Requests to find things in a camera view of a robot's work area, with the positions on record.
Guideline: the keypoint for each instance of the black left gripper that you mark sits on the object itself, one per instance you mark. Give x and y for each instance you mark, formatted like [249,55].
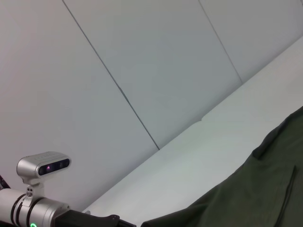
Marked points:
[90,220]

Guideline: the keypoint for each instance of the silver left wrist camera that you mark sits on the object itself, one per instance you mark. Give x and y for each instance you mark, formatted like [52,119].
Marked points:
[42,165]

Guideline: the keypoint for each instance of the dark green t-shirt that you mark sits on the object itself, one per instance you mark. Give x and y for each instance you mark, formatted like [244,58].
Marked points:
[236,201]

